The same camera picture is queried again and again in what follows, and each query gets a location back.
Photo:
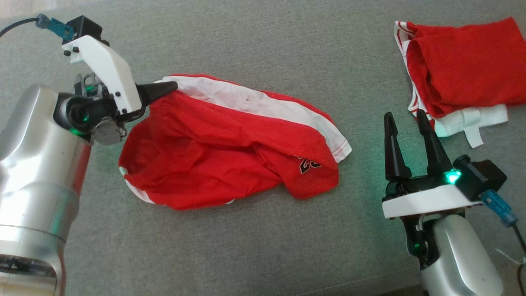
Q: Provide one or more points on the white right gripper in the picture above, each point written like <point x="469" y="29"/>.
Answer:
<point x="427" y="199"/>

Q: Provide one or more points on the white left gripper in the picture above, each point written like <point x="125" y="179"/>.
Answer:
<point x="111" y="70"/>

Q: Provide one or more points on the red white basketball shorts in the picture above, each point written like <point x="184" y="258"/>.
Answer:
<point x="205" y="156"/>

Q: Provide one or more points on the red white basketball jersey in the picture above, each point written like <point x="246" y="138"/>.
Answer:
<point x="468" y="61"/>

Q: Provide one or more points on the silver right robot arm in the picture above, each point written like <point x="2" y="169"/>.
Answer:
<point x="464" y="259"/>

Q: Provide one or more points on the grey fabric sofa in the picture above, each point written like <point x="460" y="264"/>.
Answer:
<point x="267" y="246"/>

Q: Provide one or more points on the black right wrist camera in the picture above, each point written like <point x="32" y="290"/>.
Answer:
<point x="483" y="176"/>

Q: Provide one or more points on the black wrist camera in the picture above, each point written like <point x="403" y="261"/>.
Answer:
<point x="84" y="28"/>
<point x="483" y="176"/>

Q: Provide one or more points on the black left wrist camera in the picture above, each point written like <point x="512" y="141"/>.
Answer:
<point x="84" y="28"/>

